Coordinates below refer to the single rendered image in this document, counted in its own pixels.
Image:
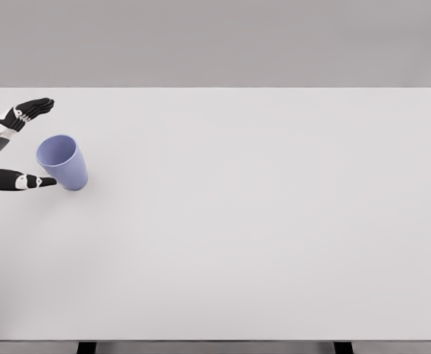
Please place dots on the lavender plastic cup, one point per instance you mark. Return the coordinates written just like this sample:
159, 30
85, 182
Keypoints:
68, 167

